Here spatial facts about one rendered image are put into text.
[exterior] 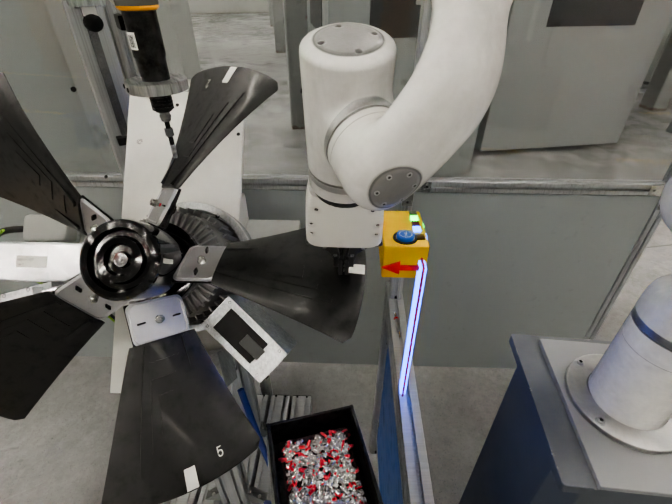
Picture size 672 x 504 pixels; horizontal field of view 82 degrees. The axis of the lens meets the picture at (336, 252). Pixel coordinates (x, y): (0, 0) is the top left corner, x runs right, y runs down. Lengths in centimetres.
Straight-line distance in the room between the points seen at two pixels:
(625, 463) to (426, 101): 66
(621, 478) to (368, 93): 67
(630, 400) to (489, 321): 105
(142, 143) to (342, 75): 71
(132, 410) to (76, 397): 155
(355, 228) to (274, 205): 91
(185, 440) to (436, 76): 59
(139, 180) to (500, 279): 129
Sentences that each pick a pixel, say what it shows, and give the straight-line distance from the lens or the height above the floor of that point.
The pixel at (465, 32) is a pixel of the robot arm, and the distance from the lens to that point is 32.
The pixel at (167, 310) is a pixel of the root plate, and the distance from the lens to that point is 69.
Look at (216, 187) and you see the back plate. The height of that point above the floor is 118.
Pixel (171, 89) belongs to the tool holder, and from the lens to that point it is 52.
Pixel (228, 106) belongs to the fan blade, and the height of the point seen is 139.
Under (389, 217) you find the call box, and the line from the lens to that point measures 96.
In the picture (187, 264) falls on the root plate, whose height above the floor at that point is 118.
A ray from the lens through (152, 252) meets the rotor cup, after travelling 61.
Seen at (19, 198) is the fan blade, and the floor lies 124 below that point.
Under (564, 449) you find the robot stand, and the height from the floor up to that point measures 93.
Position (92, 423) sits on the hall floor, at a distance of 208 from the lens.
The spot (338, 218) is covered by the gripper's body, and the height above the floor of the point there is 131.
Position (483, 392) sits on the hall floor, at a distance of 200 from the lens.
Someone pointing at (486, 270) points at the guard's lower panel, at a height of 63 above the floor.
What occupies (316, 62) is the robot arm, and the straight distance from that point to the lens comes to 35.
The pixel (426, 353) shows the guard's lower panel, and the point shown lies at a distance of 188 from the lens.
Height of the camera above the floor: 155
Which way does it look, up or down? 36 degrees down
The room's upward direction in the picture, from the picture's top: straight up
